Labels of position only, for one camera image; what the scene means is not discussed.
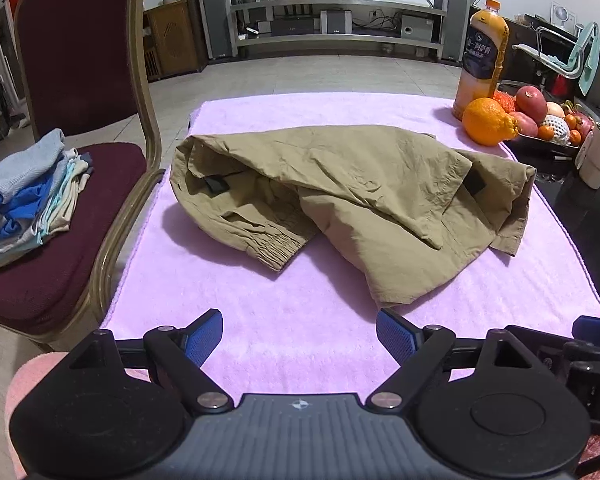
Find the small white fan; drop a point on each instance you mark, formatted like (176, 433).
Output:
(563, 16)

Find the orange juice bottle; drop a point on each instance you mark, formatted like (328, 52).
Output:
(482, 60)

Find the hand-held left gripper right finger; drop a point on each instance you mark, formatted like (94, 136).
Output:
(396, 332)

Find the mint green chair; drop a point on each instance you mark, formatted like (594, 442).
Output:
(582, 60)

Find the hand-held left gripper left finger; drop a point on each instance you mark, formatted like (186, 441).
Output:
(202, 337)

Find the reddish apple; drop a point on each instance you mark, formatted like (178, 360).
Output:
(525, 124)

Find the silver audio box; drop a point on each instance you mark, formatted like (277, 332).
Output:
(336, 21)

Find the dragon fruit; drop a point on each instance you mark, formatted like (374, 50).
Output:
(585, 122)

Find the grey tv stand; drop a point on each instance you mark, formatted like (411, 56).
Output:
(340, 40)

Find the small tangerine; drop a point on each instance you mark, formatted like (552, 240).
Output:
(545, 132)
(574, 137)

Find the white cup with plant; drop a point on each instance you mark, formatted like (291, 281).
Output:
(597, 157)

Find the large orange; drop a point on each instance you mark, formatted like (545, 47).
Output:
(487, 122)

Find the dark fruit tray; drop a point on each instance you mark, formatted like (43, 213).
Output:
(535, 145)

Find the black audio device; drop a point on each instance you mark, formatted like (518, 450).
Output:
(292, 26)

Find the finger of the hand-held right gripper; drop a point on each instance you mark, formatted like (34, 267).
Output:
(540, 342)
(590, 329)

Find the stack of folded clothes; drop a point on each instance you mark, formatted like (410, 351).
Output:
(25, 195)

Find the tall grey speaker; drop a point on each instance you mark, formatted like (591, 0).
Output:
(452, 10)
(215, 10)

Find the wooden cabinet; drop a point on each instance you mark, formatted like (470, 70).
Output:
(175, 40)

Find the fruit in red mesh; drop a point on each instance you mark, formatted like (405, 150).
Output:
(505, 101)

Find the pink towel mat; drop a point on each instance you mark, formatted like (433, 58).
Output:
(290, 320)

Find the fruit in white foam net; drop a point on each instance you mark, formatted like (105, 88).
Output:
(555, 130)

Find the maroon chair with gold frame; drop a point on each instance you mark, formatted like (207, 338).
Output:
(75, 35)

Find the khaki cargo pants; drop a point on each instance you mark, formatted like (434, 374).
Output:
(355, 185)

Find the small silver speaker box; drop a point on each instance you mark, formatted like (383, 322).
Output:
(416, 26)

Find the red apple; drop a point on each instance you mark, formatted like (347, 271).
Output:
(531, 104)

